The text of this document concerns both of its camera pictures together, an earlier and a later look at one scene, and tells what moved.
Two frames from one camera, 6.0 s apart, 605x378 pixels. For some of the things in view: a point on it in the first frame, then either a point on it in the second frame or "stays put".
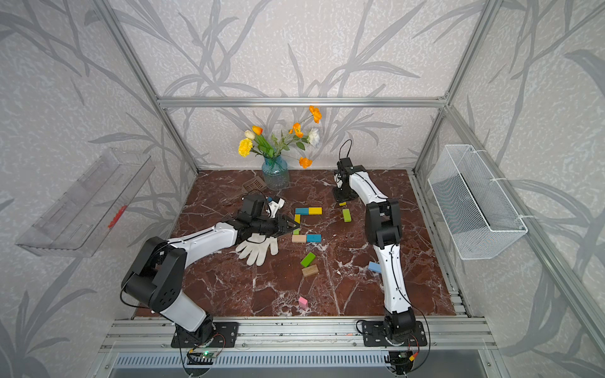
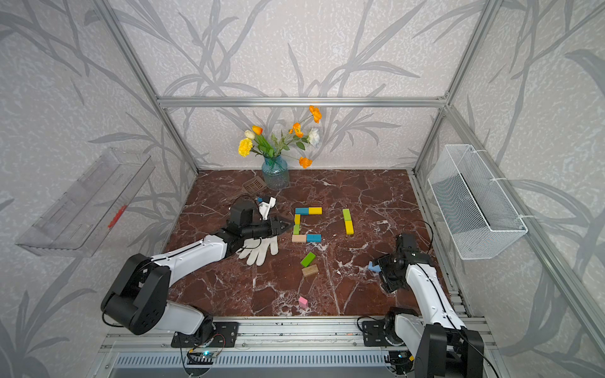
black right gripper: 339,198 to 389,284
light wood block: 298,239 stays put
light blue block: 375,267 stays put
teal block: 314,238 stays put
